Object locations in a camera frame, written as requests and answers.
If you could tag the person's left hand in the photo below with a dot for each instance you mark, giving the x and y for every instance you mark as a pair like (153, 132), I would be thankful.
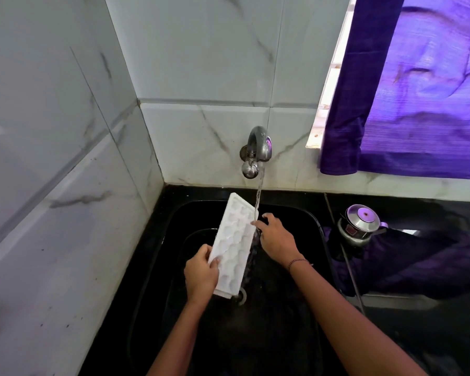
(199, 274)

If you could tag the person's right hand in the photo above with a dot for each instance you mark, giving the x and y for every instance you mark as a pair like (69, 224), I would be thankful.
(277, 241)

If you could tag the person's right thumb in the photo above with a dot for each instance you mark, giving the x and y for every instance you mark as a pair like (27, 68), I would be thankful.
(259, 223)

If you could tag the person's left thumb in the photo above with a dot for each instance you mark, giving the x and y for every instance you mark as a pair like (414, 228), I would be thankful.
(214, 260)

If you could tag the white ice cube tray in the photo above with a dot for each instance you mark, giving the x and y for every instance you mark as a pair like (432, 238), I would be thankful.
(234, 246)

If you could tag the person's left forearm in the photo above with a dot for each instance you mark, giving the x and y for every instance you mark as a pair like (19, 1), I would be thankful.
(176, 340)

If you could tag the person's right forearm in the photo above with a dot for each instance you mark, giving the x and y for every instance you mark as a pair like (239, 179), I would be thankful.
(348, 325)

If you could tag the black kitchen sink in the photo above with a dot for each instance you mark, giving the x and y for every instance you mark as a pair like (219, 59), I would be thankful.
(235, 293)

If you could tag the steel sink drain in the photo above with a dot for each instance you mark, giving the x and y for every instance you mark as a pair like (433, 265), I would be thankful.
(241, 296)

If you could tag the small steel lidded pot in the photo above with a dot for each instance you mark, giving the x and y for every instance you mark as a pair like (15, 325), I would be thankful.
(359, 225)

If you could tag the purple window curtain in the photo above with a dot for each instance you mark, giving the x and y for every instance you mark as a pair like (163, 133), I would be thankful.
(407, 86)

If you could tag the steel wall tap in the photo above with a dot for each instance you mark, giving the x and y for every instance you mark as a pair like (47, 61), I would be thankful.
(255, 150)

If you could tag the white window frame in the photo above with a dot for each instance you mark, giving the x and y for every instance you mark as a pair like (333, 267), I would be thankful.
(329, 78)

